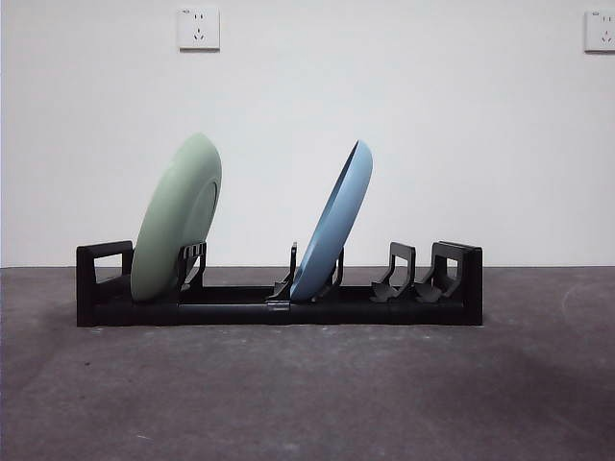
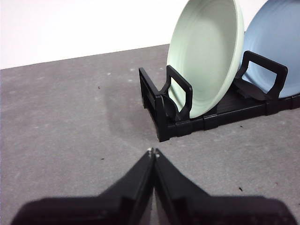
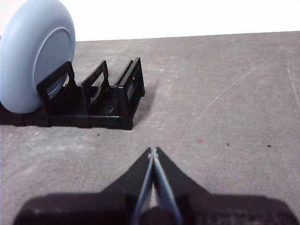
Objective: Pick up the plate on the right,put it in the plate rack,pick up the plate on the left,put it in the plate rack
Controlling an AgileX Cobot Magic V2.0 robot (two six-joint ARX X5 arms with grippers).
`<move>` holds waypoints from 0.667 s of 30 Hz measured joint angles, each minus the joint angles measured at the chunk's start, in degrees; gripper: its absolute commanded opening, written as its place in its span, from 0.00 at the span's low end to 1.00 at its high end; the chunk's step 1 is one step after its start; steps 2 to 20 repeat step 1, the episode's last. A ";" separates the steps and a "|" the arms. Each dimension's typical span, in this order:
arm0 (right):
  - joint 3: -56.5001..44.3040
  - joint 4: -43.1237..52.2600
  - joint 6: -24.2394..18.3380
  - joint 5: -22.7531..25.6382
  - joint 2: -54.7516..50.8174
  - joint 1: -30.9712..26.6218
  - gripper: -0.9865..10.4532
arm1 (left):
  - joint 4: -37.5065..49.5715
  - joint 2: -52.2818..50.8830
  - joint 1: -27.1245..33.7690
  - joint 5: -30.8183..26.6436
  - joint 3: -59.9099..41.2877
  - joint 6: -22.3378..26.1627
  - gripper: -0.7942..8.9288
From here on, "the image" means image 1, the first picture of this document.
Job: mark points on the pale green plate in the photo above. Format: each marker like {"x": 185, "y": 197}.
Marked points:
{"x": 173, "y": 216}

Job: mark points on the white wall socket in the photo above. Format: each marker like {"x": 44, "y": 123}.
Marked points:
{"x": 600, "y": 31}
{"x": 199, "y": 29}

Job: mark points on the black plate rack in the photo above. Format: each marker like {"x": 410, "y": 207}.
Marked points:
{"x": 230, "y": 309}

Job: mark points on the blue plate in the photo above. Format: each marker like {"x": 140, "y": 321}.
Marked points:
{"x": 331, "y": 230}

